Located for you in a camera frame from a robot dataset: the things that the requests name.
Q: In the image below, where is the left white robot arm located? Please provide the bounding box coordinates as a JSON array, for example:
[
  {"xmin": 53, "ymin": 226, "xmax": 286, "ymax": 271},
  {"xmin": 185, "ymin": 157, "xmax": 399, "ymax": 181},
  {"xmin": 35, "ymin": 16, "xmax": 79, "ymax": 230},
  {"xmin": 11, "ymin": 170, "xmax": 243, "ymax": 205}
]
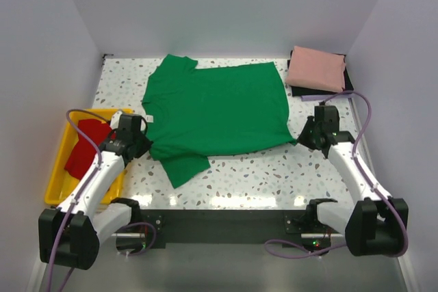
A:
[{"xmin": 38, "ymin": 112, "xmax": 153, "ymax": 270}]

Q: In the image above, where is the folded black t-shirt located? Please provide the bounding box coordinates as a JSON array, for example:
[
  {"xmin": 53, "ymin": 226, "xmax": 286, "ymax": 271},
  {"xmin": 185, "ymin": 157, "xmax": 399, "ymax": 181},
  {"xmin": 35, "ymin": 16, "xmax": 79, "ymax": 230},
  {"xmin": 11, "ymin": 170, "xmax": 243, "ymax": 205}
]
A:
[{"xmin": 287, "ymin": 50, "xmax": 356, "ymax": 98}]

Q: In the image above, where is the folded pink t-shirt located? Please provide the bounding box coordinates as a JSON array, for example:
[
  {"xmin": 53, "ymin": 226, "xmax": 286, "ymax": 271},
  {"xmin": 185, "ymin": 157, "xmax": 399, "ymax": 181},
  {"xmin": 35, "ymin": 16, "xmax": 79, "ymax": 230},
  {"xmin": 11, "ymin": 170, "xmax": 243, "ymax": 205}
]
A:
[{"xmin": 285, "ymin": 44, "xmax": 346, "ymax": 94}]

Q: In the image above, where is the green t-shirt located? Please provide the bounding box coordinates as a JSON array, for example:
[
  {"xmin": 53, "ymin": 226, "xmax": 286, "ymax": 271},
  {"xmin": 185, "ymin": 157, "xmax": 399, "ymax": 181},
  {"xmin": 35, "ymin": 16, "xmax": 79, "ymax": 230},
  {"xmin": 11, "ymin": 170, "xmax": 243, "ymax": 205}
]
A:
[{"xmin": 142, "ymin": 55, "xmax": 296, "ymax": 188}]

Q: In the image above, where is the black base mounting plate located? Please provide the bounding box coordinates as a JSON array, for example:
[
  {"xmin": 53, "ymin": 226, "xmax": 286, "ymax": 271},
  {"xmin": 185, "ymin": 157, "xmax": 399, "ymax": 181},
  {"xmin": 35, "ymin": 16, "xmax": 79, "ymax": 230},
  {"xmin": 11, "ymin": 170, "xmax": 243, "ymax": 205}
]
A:
[{"xmin": 139, "ymin": 209, "xmax": 344, "ymax": 250}]

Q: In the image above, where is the red t-shirt in bin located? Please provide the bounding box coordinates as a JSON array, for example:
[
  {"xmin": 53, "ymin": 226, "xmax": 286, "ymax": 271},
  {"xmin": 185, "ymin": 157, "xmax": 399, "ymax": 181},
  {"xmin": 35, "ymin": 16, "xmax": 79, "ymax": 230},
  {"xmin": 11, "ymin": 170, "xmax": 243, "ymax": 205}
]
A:
[{"xmin": 64, "ymin": 119, "xmax": 112, "ymax": 180}]

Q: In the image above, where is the folded lavender t-shirt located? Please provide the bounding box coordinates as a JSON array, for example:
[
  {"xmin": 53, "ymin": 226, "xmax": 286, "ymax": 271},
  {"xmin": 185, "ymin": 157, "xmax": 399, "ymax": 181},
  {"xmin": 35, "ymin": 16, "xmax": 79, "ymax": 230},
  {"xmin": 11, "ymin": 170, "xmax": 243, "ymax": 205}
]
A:
[{"xmin": 300, "ymin": 93, "xmax": 353, "ymax": 102}]

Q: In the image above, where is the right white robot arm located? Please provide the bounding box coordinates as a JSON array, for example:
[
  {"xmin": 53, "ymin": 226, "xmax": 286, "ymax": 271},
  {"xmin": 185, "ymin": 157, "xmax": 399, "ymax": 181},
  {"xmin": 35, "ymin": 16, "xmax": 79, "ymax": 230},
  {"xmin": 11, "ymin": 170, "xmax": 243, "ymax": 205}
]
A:
[{"xmin": 298, "ymin": 103, "xmax": 409, "ymax": 257}]

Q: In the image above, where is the yellow plastic bin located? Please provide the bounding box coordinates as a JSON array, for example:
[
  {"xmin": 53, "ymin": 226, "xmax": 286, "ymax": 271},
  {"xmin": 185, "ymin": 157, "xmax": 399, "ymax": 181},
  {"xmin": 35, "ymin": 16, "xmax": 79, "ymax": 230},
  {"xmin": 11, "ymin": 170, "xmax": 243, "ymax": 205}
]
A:
[{"xmin": 44, "ymin": 108, "xmax": 133, "ymax": 206}]

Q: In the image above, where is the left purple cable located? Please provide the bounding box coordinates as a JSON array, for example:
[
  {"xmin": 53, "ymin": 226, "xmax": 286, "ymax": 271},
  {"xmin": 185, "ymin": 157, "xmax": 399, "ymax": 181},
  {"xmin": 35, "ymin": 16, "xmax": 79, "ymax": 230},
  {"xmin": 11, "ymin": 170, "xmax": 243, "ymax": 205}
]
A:
[{"xmin": 44, "ymin": 109, "xmax": 158, "ymax": 292}]

